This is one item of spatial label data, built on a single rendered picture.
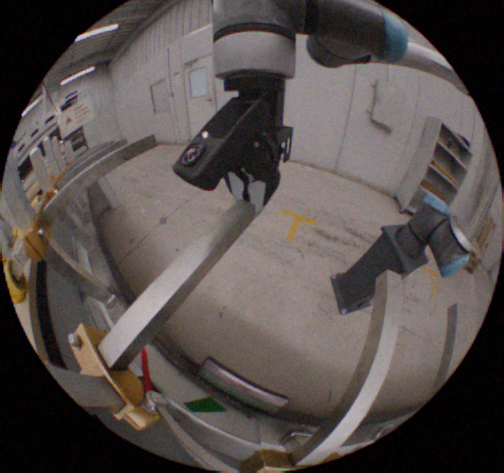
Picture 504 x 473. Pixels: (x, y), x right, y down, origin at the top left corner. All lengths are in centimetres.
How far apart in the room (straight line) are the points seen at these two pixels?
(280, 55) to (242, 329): 106
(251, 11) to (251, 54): 5
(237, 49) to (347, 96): 241
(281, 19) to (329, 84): 239
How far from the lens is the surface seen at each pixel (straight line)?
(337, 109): 252
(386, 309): 22
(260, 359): 101
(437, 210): 73
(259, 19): 18
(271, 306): 103
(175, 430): 16
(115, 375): 21
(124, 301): 43
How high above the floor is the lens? 100
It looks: 46 degrees down
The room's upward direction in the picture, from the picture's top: straight up
